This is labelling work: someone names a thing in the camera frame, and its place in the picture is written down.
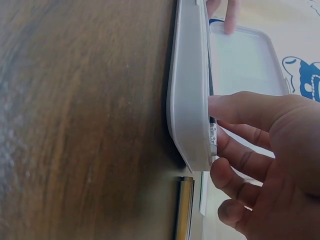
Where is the white plastic container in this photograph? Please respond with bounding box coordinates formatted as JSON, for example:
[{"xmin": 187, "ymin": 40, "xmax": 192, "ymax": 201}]
[{"xmin": 165, "ymin": 0, "xmax": 214, "ymax": 174}]

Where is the translucent white container lid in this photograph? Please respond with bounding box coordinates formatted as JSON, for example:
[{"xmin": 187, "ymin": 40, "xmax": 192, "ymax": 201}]
[{"xmin": 208, "ymin": 21, "xmax": 292, "ymax": 97}]

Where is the silver labelled stick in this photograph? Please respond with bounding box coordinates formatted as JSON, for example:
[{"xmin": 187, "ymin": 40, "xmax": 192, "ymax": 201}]
[{"xmin": 208, "ymin": 121, "xmax": 219, "ymax": 157}]

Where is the person's right hand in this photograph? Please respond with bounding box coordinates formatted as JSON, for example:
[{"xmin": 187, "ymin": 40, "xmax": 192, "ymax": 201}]
[{"xmin": 207, "ymin": 90, "xmax": 320, "ymax": 240}]

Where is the person's left hand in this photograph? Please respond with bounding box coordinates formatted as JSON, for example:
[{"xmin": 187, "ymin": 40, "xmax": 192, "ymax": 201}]
[{"xmin": 206, "ymin": 0, "xmax": 241, "ymax": 35}]

